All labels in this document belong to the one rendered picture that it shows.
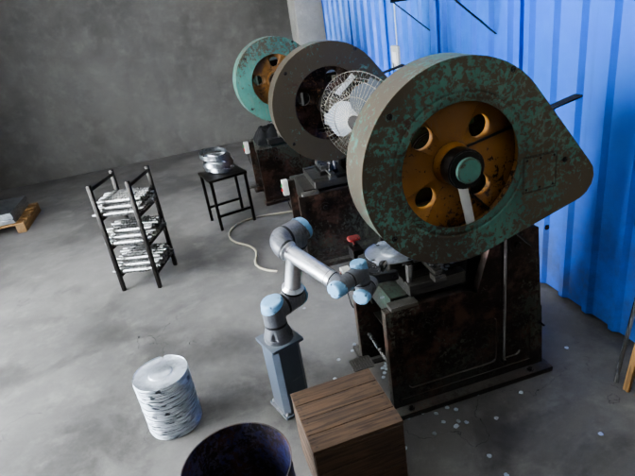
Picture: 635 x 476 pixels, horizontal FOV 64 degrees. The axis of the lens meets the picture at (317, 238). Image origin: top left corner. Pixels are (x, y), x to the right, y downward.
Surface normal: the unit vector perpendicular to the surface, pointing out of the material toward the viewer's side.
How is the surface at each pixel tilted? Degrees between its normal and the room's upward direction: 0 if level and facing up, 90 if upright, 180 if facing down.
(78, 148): 90
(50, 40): 90
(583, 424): 0
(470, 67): 90
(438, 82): 90
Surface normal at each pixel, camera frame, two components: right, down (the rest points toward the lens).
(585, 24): -0.36, 0.44
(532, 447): -0.14, -0.90
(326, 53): 0.24, 0.38
